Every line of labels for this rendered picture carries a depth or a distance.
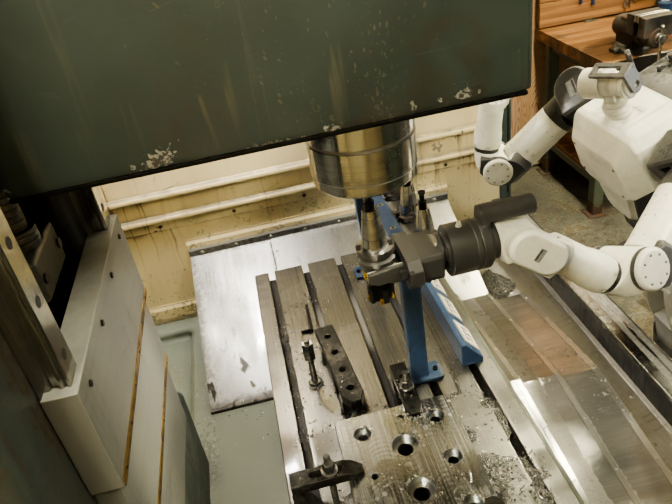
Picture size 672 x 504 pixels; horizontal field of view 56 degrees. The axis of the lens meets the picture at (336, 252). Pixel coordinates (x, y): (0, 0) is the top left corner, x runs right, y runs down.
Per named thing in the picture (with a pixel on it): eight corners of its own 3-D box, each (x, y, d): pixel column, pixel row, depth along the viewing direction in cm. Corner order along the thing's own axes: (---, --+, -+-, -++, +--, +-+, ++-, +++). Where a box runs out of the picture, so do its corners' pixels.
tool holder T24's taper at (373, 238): (358, 240, 104) (353, 204, 100) (385, 235, 104) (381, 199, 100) (362, 254, 100) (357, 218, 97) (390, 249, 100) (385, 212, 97)
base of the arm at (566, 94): (571, 112, 171) (603, 78, 166) (601, 141, 164) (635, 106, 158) (540, 95, 162) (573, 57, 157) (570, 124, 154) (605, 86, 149)
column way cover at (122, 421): (192, 410, 144) (118, 212, 116) (193, 618, 104) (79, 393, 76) (171, 415, 143) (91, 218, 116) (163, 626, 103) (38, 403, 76)
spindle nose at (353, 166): (297, 171, 100) (283, 97, 93) (388, 143, 104) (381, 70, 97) (337, 212, 87) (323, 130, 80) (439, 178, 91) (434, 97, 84)
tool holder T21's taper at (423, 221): (410, 234, 131) (407, 205, 128) (429, 227, 132) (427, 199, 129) (420, 243, 128) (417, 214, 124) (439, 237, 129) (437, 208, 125)
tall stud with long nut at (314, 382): (320, 377, 146) (311, 334, 139) (322, 386, 144) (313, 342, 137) (308, 380, 146) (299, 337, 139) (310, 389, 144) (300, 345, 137)
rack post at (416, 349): (436, 362, 145) (427, 254, 129) (444, 378, 141) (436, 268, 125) (394, 373, 144) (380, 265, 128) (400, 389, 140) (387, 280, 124)
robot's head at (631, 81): (613, 81, 139) (598, 57, 135) (650, 81, 132) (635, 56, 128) (599, 104, 138) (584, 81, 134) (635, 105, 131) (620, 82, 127)
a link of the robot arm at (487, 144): (476, 101, 170) (469, 166, 181) (477, 116, 161) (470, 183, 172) (517, 102, 168) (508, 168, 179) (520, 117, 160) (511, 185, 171)
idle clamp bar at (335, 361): (337, 344, 156) (333, 323, 152) (371, 418, 134) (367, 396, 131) (318, 350, 155) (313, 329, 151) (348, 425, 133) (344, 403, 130)
